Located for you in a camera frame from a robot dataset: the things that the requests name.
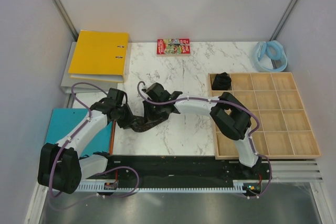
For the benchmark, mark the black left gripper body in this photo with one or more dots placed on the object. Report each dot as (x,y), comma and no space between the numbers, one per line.
(123,118)

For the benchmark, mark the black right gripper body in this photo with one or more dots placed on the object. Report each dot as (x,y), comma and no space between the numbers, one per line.
(153,110)

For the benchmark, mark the brown floral patterned tie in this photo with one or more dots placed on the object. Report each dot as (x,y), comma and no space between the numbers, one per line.
(142,124)

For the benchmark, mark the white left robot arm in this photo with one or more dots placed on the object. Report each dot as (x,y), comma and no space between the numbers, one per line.
(60,165)

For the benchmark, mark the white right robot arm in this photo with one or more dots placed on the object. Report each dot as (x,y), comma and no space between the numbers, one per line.
(230,116)

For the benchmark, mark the orange folder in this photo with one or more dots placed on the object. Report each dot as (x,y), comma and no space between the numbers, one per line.
(113,128)

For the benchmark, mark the teal folder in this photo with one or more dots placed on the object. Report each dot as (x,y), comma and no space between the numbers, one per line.
(65,120)

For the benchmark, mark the red illustrated book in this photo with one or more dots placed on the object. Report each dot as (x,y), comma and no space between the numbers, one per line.
(169,47)

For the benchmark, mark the rolled dark navy tie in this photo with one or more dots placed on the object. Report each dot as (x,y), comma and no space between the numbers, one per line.
(222,81)

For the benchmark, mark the wooden compartment tray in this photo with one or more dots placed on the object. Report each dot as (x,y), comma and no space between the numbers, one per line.
(285,131)

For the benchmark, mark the light blue headphones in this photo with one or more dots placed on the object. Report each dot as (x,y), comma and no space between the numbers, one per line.
(274,51)

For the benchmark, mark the grey ring binder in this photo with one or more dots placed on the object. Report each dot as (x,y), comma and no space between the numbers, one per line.
(81,85)

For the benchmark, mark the yellow ring binder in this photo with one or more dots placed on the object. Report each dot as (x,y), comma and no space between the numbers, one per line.
(100,56)

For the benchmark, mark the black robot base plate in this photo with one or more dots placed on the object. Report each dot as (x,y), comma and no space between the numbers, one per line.
(179,171)

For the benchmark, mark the white slotted cable duct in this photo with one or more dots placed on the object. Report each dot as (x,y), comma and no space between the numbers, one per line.
(99,186)

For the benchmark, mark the left aluminium frame post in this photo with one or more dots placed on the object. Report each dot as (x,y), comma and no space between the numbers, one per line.
(66,18)

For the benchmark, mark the aluminium frame post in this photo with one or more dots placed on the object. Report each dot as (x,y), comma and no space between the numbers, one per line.
(284,18)
(66,18)

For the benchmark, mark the right aluminium frame post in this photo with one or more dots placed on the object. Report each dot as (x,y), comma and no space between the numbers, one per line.
(284,18)

